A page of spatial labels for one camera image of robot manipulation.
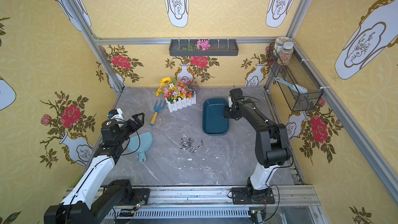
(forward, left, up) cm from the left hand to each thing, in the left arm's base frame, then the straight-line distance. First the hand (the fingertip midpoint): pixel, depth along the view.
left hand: (133, 117), depth 83 cm
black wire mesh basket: (+19, -91, +13) cm, 94 cm away
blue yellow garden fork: (+19, -6, -18) cm, 27 cm away
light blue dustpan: (-6, 0, -20) cm, 21 cm away
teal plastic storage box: (+4, -45, -14) cm, 47 cm away
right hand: (+7, -55, -8) cm, 56 cm away
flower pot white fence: (+18, -22, -3) cm, 29 cm away
